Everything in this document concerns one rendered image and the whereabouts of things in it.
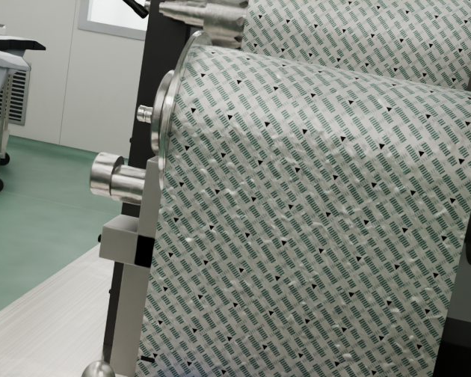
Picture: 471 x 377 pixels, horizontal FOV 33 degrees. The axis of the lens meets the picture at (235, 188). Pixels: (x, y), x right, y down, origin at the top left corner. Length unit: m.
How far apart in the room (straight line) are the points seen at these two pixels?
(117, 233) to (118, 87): 5.82
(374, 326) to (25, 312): 0.62
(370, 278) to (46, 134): 6.25
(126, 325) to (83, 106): 5.93
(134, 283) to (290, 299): 0.18
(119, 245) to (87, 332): 0.38
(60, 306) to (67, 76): 5.57
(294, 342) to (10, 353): 0.47
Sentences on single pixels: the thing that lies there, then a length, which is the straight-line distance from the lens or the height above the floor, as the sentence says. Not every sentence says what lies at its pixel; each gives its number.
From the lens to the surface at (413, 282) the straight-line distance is 0.63.
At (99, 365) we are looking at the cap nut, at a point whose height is 1.07.
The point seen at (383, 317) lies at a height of 1.13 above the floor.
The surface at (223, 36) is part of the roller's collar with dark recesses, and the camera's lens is 0.91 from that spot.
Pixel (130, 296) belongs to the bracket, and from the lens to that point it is 0.76.
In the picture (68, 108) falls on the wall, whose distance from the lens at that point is 6.72.
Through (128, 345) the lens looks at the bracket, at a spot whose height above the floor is 1.02.
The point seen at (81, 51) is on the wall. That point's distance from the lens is 6.65.
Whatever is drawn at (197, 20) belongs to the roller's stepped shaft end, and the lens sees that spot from 0.93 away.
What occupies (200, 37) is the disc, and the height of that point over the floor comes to 1.32.
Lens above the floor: 1.34
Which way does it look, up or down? 12 degrees down
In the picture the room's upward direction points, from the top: 10 degrees clockwise
